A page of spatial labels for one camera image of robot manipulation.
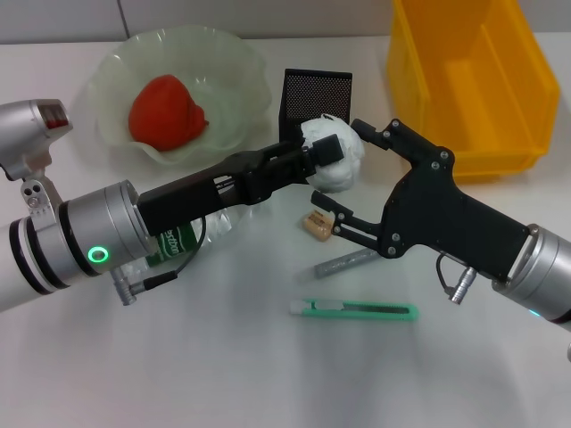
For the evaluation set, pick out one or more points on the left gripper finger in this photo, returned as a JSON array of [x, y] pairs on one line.
[[328, 149]]

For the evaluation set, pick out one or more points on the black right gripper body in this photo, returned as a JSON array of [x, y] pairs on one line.
[[437, 214]]

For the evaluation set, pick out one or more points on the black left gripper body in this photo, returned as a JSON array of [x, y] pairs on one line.
[[187, 200]]

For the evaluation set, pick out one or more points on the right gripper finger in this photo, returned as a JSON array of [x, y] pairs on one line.
[[370, 131], [352, 225]]

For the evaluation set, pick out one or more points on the white paper ball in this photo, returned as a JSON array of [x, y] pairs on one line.
[[339, 174]]

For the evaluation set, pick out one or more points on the clear green-label water bottle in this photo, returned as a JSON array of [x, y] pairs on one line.
[[174, 243]]

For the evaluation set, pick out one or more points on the red object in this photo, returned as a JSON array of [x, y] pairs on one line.
[[165, 111]]

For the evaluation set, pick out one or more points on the beige eraser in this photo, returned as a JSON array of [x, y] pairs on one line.
[[314, 225]]

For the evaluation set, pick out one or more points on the grey marker pen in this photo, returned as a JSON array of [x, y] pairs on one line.
[[339, 264]]

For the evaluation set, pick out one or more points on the black mesh pen holder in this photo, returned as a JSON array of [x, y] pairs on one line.
[[312, 93]]

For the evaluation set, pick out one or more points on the green utility knife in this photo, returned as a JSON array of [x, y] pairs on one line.
[[370, 310]]

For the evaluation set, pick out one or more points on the pale green wavy fruit plate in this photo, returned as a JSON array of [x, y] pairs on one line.
[[223, 62]]

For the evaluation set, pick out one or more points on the yellow plastic bin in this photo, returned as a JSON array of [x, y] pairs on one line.
[[482, 111]]

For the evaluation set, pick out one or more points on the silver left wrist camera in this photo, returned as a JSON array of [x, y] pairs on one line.
[[27, 125]]

